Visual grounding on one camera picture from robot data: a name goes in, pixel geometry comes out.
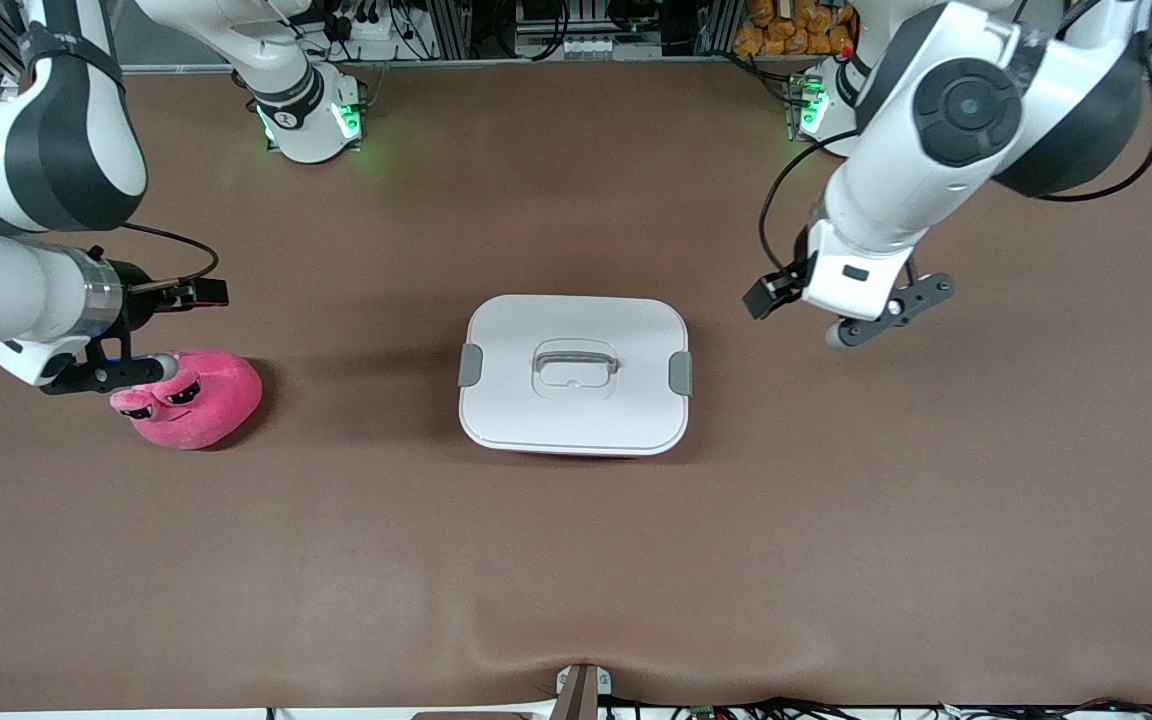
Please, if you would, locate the pink plush toy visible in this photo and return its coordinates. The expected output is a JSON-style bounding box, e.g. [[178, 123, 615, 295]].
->
[[109, 348, 264, 451]]

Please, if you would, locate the white plastic box lid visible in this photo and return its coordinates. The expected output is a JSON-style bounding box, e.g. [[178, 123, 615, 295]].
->
[[458, 293, 694, 458]]

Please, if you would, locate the dark electronic equipment box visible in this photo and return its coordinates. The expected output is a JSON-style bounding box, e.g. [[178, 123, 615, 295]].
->
[[514, 0, 672, 59]]

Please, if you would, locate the white power strip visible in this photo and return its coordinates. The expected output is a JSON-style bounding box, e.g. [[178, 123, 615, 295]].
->
[[321, 0, 419, 61]]

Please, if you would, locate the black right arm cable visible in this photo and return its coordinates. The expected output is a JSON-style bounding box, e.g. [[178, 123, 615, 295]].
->
[[121, 222, 221, 293]]

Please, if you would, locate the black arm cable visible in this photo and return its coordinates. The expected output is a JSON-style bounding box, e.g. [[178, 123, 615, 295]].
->
[[121, 222, 221, 293], [758, 55, 1152, 276]]

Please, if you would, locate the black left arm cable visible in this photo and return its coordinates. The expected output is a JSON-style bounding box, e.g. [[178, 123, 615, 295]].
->
[[758, 55, 1152, 276]]

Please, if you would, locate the aluminium table edge rail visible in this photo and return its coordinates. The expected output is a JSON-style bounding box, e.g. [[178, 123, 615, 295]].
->
[[116, 52, 837, 76]]

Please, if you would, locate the brown post with metal bracket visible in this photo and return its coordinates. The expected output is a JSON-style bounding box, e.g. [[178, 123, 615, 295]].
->
[[551, 663, 614, 720]]

